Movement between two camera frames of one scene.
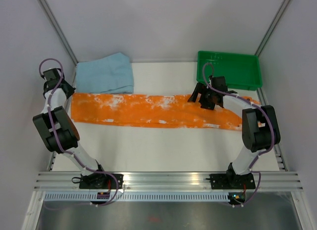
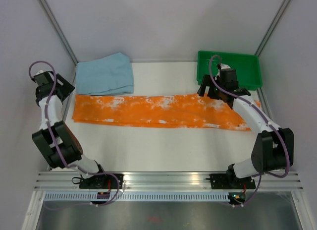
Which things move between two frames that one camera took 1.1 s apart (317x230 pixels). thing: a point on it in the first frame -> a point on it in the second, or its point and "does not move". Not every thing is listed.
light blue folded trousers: [109, 74] does not move
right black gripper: [199, 88] -> [207, 82]
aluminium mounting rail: [166, 181] does not move
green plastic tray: [241, 71] does not move
